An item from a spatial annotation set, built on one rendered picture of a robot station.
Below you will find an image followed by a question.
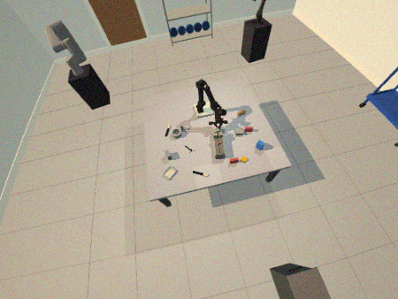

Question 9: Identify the blue block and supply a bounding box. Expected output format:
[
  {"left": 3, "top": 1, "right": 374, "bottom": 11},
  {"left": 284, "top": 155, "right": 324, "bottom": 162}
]
[{"left": 256, "top": 140, "right": 264, "bottom": 150}]

